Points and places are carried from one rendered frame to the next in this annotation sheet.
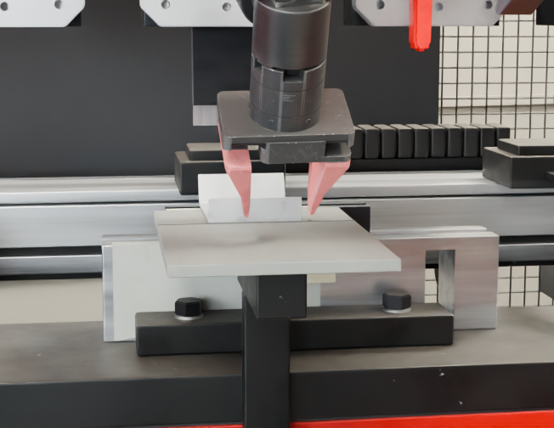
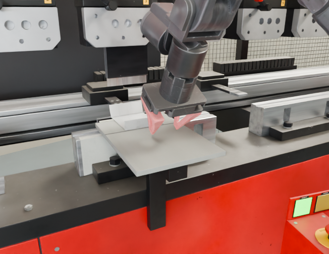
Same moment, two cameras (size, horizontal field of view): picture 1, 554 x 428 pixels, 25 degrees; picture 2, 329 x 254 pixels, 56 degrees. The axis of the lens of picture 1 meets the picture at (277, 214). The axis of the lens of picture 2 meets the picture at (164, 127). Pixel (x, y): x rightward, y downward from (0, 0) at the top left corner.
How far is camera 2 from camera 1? 0.51 m
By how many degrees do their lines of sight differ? 21
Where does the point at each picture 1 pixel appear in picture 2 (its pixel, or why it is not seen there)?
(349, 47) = not seen: hidden behind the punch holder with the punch
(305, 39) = (198, 64)
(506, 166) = (198, 83)
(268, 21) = (183, 57)
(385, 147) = (150, 76)
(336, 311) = not seen: hidden behind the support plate
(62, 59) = not seen: hidden behind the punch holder
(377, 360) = (189, 172)
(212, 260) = (152, 163)
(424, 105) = (156, 58)
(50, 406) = (70, 218)
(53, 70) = (22, 53)
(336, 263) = (203, 157)
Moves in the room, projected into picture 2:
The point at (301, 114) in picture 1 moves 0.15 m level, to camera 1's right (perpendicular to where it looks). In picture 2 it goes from (187, 96) to (263, 89)
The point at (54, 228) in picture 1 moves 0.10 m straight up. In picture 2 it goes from (39, 121) to (35, 88)
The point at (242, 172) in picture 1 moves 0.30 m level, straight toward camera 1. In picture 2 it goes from (160, 122) to (274, 229)
